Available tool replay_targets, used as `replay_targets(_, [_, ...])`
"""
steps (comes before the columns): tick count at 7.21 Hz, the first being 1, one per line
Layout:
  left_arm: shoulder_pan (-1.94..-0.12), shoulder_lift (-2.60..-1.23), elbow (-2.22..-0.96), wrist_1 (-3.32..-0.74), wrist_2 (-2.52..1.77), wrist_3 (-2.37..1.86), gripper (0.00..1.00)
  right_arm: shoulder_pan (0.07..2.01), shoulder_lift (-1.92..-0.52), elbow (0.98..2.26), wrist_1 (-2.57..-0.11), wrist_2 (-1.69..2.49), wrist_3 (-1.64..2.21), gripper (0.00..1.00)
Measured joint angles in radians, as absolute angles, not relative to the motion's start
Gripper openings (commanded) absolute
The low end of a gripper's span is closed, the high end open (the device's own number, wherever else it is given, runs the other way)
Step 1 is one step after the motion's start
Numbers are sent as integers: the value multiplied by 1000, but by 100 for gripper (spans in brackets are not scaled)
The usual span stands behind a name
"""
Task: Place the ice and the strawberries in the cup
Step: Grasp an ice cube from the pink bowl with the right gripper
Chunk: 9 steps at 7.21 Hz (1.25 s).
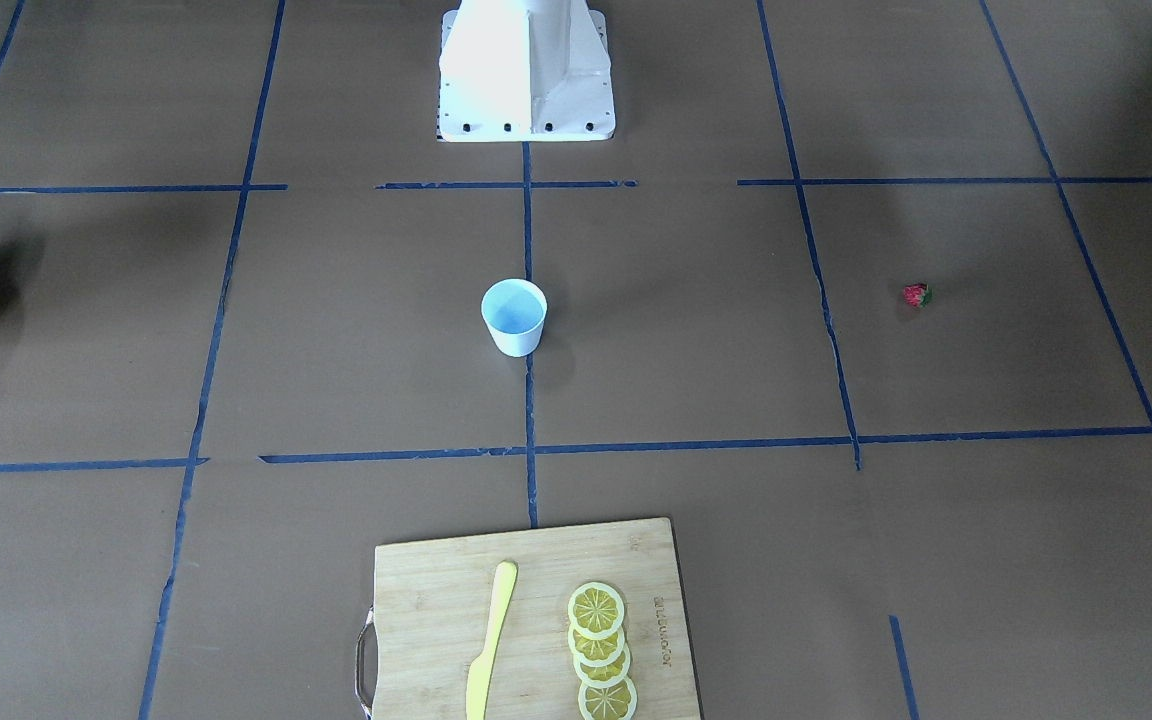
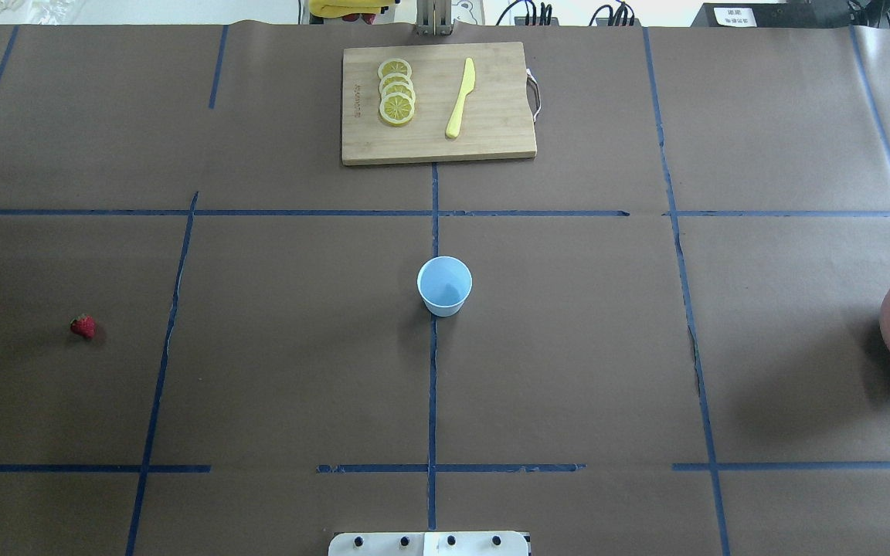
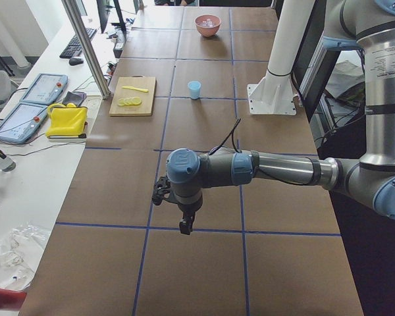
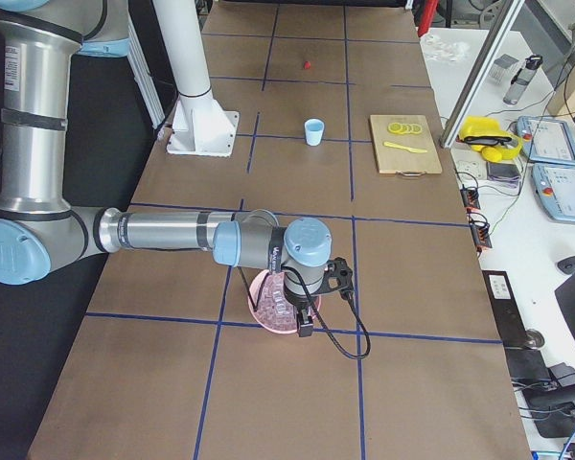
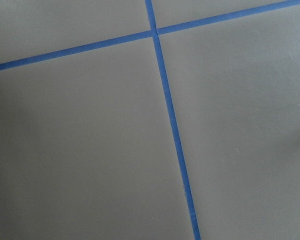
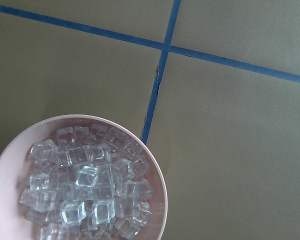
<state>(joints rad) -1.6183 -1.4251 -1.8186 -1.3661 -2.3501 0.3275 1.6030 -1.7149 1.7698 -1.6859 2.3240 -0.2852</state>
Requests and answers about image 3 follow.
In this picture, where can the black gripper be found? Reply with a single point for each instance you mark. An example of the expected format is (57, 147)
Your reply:
(187, 210)

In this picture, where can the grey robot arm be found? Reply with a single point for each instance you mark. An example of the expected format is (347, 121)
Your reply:
(370, 180)

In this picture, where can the light blue plastic cup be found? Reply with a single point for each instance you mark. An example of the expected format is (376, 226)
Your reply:
(194, 88)

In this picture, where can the wooden cutting board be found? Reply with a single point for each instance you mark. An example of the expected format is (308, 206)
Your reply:
(145, 109)

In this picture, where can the lemon slice four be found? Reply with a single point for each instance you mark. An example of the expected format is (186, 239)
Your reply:
(136, 100)

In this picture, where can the lemon slice three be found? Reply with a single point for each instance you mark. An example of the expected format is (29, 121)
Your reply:
(133, 100)

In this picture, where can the yellow plastic knife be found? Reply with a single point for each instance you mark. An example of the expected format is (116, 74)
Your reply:
(144, 90)

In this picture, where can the yellow cloth bag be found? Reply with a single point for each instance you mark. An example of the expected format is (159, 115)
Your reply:
(67, 121)

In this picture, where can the clear plastic wrap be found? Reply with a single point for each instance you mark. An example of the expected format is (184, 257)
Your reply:
(20, 254)

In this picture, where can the lower teach pendant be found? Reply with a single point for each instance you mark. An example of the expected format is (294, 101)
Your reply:
(22, 122)

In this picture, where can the teach pendant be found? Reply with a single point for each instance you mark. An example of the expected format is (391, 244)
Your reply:
(22, 122)
(45, 89)

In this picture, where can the upper teach pendant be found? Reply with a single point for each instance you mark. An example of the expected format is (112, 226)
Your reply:
(45, 89)

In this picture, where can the black computer mouse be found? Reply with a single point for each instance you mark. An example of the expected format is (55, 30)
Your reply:
(75, 61)

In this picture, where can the pink bowl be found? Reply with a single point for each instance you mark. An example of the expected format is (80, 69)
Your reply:
(207, 25)

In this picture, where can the black keyboard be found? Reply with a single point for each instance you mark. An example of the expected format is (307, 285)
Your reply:
(74, 48)

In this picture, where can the black monitor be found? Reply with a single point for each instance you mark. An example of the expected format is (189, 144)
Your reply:
(104, 8)

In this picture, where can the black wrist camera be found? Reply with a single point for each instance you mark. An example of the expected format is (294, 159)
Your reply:
(162, 191)

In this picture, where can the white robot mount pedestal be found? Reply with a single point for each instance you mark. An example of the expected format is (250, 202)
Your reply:
(273, 94)

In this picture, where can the aluminium frame post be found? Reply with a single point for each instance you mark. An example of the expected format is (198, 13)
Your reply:
(75, 18)

